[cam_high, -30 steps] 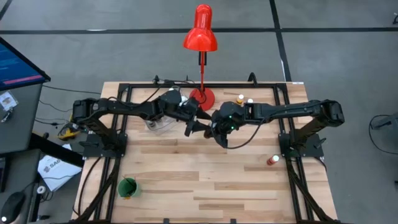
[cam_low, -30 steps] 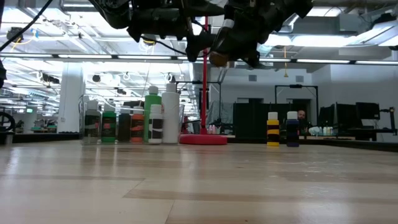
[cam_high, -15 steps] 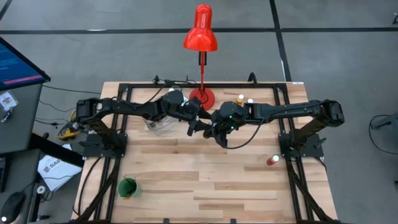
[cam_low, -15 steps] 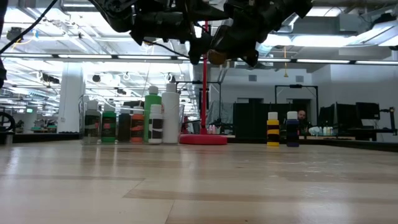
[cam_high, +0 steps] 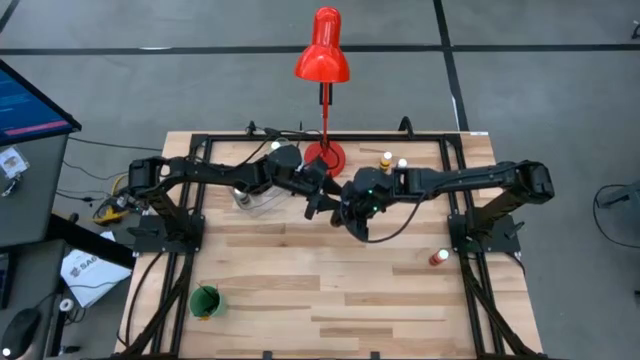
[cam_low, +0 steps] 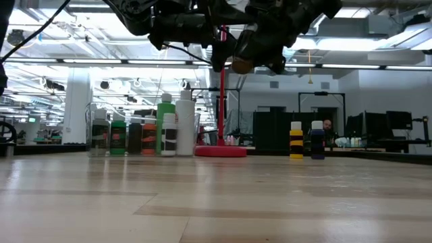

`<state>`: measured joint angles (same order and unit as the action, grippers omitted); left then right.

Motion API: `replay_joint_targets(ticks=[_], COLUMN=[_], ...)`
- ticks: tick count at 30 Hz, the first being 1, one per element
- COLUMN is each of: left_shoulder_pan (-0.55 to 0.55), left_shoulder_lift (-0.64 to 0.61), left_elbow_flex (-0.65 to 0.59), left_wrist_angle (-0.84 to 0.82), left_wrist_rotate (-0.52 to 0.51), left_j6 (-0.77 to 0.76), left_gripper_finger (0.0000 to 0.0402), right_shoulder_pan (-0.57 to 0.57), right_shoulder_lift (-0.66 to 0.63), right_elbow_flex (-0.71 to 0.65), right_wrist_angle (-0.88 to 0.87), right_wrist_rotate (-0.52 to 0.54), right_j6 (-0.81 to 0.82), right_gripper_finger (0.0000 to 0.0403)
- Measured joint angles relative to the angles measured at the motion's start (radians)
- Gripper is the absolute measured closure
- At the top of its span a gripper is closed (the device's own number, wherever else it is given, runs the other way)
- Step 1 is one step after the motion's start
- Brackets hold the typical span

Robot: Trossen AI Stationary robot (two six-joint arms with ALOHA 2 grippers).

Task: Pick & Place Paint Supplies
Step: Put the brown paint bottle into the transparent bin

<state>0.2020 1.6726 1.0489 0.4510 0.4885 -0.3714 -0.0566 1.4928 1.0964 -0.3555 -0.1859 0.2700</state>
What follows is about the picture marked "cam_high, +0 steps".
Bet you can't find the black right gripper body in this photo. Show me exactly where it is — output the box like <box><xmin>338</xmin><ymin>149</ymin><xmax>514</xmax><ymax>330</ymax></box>
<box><xmin>344</xmin><ymin>167</ymin><xmax>397</xmax><ymax>220</ymax></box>

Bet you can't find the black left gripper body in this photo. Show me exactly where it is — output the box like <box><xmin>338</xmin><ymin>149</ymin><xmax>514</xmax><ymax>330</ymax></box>
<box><xmin>298</xmin><ymin>157</ymin><xmax>332</xmax><ymax>199</ymax></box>

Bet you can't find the thin dark paintbrush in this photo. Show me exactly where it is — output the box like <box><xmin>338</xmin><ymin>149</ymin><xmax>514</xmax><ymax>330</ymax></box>
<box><xmin>197</xmin><ymin>282</ymin><xmax>219</xmax><ymax>307</ymax></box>

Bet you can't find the clear plastic bin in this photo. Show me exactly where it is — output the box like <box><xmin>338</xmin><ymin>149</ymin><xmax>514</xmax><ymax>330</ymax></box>
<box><xmin>217</xmin><ymin>137</ymin><xmax>307</xmax><ymax>217</ymax></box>

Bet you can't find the red desk lamp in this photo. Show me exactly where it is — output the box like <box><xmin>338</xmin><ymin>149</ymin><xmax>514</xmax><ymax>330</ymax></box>
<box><xmin>293</xmin><ymin>5</ymin><xmax>351</xmax><ymax>180</ymax></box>

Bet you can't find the green plastic cup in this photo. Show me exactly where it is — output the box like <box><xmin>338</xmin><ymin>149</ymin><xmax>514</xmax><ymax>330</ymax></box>
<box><xmin>188</xmin><ymin>282</ymin><xmax>227</xmax><ymax>321</ymax></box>

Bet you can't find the white paper booklet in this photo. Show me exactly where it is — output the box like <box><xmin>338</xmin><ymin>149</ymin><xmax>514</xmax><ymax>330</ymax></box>
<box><xmin>59</xmin><ymin>230</ymin><xmax>133</xmax><ymax>309</ymax></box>

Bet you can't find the black support beam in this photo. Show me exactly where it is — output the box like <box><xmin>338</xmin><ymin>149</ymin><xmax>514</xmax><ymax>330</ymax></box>
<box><xmin>47</xmin><ymin>213</ymin><xmax>136</xmax><ymax>269</ymax></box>

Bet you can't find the grey chair base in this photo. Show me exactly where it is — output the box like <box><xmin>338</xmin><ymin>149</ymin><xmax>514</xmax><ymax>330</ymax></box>
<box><xmin>597</xmin><ymin>180</ymin><xmax>640</xmax><ymax>211</ymax></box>

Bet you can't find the computer monitor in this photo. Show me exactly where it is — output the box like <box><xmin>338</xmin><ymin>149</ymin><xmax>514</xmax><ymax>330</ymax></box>
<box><xmin>0</xmin><ymin>59</ymin><xmax>82</xmax><ymax>147</ymax></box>

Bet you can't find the white label card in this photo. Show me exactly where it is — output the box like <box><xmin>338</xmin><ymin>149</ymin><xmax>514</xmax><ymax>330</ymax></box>
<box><xmin>0</xmin><ymin>145</ymin><xmax>30</xmax><ymax>180</ymax></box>

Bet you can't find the black computer mouse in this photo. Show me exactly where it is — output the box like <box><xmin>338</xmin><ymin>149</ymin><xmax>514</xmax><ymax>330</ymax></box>
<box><xmin>0</xmin><ymin>307</ymin><xmax>41</xmax><ymax>360</ymax></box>

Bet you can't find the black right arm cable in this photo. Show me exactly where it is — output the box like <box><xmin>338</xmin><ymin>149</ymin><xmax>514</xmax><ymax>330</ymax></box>
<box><xmin>362</xmin><ymin>189</ymin><xmax>427</xmax><ymax>245</ymax></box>

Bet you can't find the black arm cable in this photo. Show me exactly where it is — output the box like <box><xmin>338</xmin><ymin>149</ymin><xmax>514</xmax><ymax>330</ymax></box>
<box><xmin>234</xmin><ymin>128</ymin><xmax>347</xmax><ymax>174</ymax></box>
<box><xmin>362</xmin><ymin>189</ymin><xmax>427</xmax><ymax>245</ymax></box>

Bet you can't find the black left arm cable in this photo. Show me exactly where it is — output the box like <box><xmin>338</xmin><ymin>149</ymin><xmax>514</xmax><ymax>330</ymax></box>
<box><xmin>234</xmin><ymin>128</ymin><xmax>347</xmax><ymax>174</ymax></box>

